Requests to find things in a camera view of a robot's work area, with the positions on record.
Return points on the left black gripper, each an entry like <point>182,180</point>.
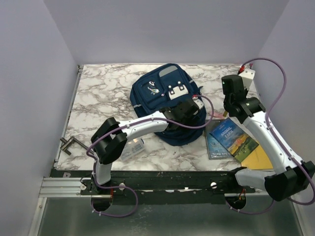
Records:
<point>191,120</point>

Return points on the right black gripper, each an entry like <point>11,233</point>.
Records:
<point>246,91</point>

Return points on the navy blue student backpack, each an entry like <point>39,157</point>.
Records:
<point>166,86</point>

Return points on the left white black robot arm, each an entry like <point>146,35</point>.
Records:
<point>177,126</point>

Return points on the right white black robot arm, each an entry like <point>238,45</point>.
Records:
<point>291,174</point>

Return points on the pink eraser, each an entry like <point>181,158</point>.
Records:
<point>217,115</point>

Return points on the Animal Farm blue book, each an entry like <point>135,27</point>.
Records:
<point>234,139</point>

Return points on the dark blue hardcover book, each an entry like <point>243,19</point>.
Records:
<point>215,150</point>

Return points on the yellow notebook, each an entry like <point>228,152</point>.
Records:
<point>257,160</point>

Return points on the clear plastic parts box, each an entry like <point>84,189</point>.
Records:
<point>132,148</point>

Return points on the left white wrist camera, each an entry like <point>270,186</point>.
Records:
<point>198,102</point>

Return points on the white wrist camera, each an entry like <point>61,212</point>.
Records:
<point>198,102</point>
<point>247,75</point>

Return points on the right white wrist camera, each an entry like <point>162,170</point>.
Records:
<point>247,75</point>

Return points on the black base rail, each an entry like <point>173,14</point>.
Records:
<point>127,188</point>

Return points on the aluminium extrusion frame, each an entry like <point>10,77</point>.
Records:
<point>59,187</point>

